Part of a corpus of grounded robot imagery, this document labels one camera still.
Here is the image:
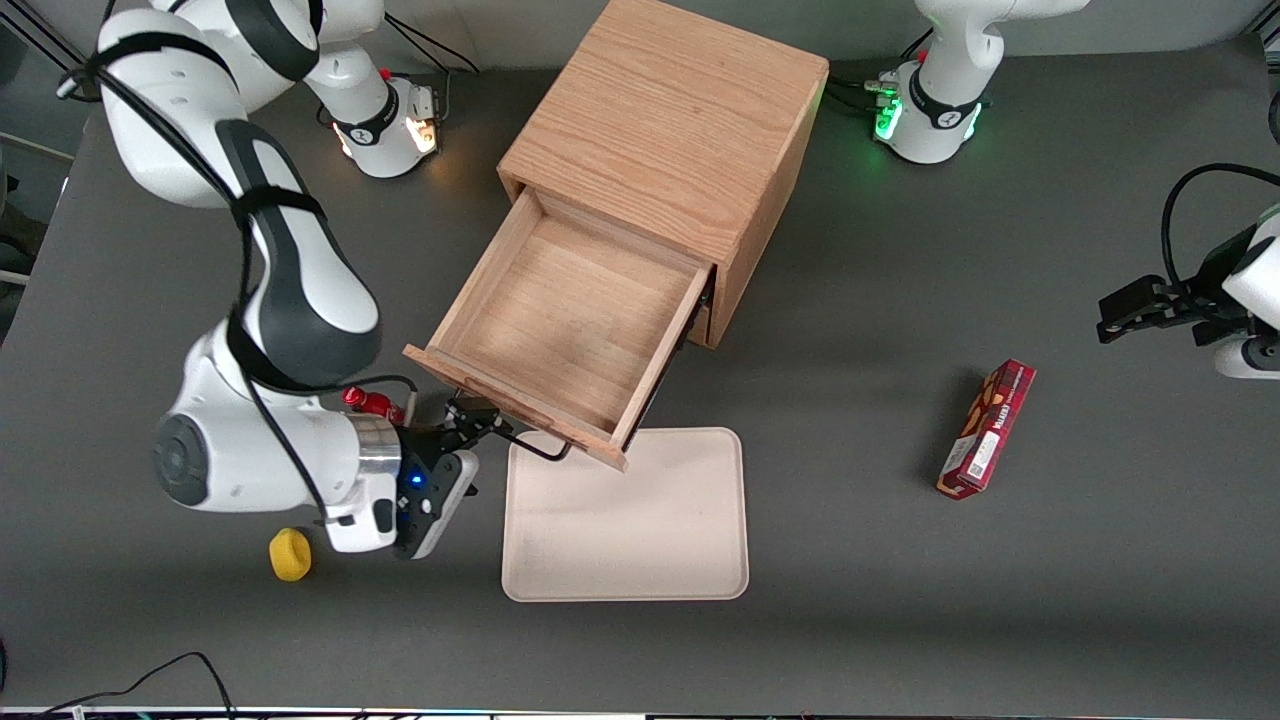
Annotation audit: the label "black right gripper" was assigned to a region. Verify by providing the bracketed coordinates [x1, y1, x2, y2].
[396, 396, 517, 491]

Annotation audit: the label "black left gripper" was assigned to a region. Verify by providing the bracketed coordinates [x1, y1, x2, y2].
[1097, 222, 1263, 347]

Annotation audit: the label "black metal drawer handle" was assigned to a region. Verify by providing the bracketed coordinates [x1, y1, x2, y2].
[500, 425, 573, 464]

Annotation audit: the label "wooden drawer cabinet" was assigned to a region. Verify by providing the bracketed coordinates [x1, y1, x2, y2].
[497, 0, 831, 351]

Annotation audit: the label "red plastic bottle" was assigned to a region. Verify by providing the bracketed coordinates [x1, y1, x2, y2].
[341, 385, 409, 425]

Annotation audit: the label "beige rectangular tray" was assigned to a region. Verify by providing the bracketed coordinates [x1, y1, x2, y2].
[500, 426, 752, 604]

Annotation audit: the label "red snack box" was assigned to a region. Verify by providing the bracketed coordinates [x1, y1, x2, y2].
[935, 357, 1038, 502]

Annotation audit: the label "yellow lemon toy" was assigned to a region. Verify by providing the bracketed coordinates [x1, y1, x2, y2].
[267, 526, 314, 584]

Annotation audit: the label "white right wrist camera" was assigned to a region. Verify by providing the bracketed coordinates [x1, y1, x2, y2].
[396, 449, 481, 562]

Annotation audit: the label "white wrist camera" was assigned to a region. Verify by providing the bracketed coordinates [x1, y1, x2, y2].
[396, 449, 481, 562]
[1213, 333, 1280, 381]

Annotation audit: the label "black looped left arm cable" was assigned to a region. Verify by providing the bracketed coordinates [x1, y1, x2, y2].
[1160, 163, 1280, 286]

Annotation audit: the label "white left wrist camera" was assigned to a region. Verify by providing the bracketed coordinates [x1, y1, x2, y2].
[1213, 333, 1280, 381]

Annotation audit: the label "black cable along right arm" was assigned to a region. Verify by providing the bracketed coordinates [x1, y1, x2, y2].
[57, 30, 421, 526]

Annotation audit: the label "black left arm base cables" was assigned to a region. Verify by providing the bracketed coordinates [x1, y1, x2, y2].
[826, 30, 936, 114]

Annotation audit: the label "black arm base cables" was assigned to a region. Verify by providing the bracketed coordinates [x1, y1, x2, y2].
[826, 30, 936, 114]
[382, 12, 482, 126]

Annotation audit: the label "black right arm base cables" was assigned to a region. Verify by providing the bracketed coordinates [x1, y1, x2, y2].
[382, 12, 482, 126]

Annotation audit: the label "black cable at table edge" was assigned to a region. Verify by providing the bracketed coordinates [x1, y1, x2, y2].
[0, 651, 238, 720]

